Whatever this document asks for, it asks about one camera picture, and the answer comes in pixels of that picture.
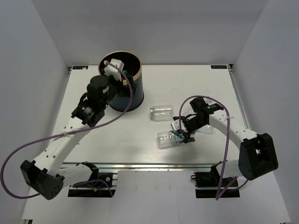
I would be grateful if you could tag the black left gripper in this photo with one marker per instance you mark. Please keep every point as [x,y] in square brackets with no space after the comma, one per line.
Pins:
[124,91]

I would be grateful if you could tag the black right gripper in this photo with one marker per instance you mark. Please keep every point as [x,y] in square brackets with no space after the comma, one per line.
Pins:
[188,138]

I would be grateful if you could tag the clear bottle green white label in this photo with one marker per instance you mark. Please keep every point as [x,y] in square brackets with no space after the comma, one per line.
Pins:
[169,139]

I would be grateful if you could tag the clear jar with silver lid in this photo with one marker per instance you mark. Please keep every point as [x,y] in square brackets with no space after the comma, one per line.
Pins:
[161,113]

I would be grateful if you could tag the clear bottle blue label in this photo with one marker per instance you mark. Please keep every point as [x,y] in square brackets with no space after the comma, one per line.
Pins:
[207,129]

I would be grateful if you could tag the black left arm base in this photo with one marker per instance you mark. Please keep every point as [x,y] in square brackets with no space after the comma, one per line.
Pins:
[105,188]

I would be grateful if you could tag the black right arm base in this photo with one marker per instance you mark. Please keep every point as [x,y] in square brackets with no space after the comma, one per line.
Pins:
[206,184]

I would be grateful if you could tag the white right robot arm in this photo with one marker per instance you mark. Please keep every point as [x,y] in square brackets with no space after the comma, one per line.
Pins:
[257,155]

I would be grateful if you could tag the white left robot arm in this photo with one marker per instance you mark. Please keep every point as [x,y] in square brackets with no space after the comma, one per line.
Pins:
[44,173]

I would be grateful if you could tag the dark bin with gold rim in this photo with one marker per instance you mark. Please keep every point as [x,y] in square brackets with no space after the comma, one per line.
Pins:
[134,67]

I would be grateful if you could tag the blue sticker left corner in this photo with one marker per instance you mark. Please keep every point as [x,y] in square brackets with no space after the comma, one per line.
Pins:
[80,67]

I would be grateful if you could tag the blue sticker corner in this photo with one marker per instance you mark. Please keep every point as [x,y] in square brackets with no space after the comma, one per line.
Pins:
[80,67]
[218,67]

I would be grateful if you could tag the blue sticker right corner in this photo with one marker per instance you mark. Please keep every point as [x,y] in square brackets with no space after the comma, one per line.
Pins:
[218,67]

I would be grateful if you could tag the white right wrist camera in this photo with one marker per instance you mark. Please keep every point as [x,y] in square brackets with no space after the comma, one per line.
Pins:
[178,126]

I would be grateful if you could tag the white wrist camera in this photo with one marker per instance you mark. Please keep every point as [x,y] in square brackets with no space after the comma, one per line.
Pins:
[112,71]
[178,126]

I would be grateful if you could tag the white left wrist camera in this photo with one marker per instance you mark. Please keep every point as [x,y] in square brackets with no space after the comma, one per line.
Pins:
[112,71]

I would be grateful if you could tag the aluminium rail front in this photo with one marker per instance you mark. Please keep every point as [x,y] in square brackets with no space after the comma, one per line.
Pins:
[151,166]

